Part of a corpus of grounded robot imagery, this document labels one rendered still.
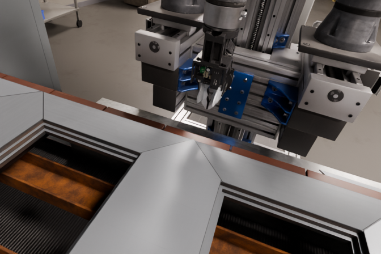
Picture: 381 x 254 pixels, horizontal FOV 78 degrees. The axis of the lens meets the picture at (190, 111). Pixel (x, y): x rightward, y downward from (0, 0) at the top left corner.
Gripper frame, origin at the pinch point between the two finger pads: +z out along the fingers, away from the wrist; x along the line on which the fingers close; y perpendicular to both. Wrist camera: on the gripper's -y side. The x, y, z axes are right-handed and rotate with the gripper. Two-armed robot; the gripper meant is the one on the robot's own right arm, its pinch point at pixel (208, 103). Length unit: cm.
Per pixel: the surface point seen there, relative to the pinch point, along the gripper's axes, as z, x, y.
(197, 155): 5.4, 1.8, 13.1
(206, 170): 5.4, 5.1, 16.5
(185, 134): 7.5, -3.6, 5.6
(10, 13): -3, -82, -16
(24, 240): 35, -36, 34
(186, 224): 5.4, 5.1, 28.8
